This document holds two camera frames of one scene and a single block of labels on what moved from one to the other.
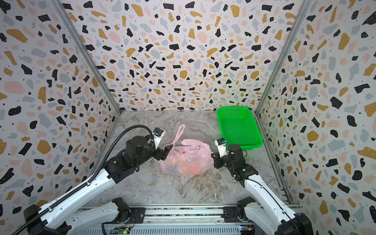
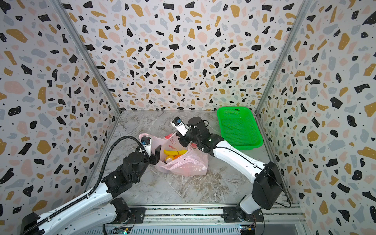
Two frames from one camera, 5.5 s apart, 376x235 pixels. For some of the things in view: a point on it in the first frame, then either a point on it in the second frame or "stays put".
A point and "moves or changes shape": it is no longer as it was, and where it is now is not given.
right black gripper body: (219, 160) -> (182, 138)
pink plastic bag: (193, 157) moves or changes shape
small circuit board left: (121, 230) stays put
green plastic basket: (239, 126) stays put
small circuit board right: (246, 230) stays put
